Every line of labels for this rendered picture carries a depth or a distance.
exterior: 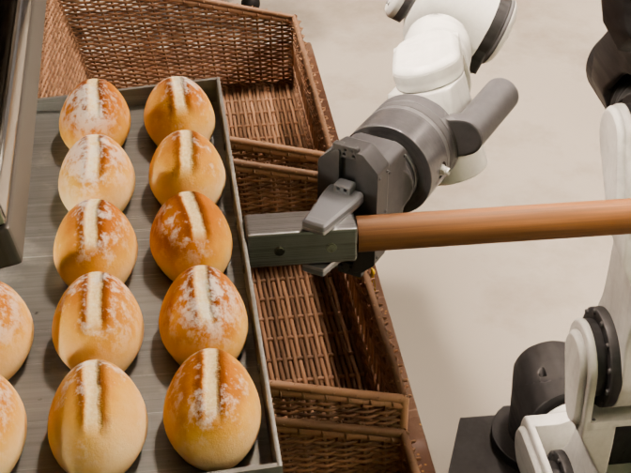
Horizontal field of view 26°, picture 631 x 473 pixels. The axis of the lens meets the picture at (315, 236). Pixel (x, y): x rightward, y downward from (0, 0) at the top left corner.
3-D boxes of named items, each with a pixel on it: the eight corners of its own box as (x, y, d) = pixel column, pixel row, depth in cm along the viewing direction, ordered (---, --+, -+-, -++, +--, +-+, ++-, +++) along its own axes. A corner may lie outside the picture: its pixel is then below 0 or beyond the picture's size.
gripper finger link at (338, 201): (295, 227, 110) (330, 190, 114) (330, 237, 109) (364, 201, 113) (295, 210, 109) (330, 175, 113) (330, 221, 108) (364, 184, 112)
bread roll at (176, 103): (139, 113, 132) (135, 61, 129) (207, 106, 133) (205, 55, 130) (151, 165, 124) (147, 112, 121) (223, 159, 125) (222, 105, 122)
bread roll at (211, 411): (161, 387, 98) (158, 326, 95) (254, 380, 99) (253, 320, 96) (166, 484, 90) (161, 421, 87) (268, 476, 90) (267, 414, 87)
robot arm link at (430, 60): (389, 76, 125) (392, 32, 137) (414, 164, 128) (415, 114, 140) (458, 58, 124) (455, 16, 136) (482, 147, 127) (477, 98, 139)
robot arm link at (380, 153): (298, 259, 120) (357, 195, 129) (397, 290, 116) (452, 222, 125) (298, 134, 113) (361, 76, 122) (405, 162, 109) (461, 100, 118)
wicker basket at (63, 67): (40, 258, 220) (20, 106, 205) (53, 98, 267) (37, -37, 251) (340, 237, 225) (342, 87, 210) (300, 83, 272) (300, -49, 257)
